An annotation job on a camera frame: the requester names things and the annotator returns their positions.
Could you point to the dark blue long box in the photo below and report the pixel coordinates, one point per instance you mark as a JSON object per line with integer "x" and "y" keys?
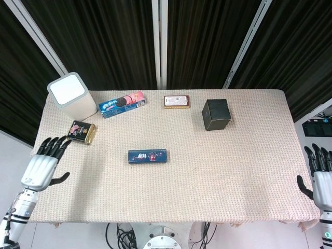
{"x": 147, "y": 156}

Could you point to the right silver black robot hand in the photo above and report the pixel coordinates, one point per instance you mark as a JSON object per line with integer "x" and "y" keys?
{"x": 323, "y": 186}

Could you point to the blue pink cookie box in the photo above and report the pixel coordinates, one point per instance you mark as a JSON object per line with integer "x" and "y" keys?
{"x": 122, "y": 105}

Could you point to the black pleated curtain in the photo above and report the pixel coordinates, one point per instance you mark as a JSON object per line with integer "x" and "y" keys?
{"x": 205, "y": 44}
{"x": 15, "y": 77}
{"x": 103, "y": 44}
{"x": 293, "y": 52}

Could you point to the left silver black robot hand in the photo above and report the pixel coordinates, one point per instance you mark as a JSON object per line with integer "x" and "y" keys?
{"x": 40, "y": 166}

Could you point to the white square trash bin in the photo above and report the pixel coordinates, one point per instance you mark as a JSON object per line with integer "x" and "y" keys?
{"x": 77, "y": 103}

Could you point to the beige woven tablecloth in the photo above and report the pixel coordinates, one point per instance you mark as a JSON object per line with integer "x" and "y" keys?
{"x": 194, "y": 176}

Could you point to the black cube cardboard box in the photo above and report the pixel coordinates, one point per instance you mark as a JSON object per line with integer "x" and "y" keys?
{"x": 216, "y": 116}

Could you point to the white metal frame post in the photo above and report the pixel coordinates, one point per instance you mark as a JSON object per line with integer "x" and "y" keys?
{"x": 159, "y": 44}
{"x": 39, "y": 39}
{"x": 246, "y": 44}

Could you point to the brown box with white label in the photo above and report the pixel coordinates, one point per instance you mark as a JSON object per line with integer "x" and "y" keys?
{"x": 176, "y": 101}

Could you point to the black gold snack packet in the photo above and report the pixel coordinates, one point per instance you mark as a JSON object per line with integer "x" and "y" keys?
{"x": 80, "y": 132}

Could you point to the white robot torso base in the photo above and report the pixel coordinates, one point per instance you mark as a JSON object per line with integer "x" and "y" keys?
{"x": 162, "y": 236}

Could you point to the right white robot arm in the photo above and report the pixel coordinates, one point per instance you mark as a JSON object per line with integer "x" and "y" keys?
{"x": 326, "y": 228}

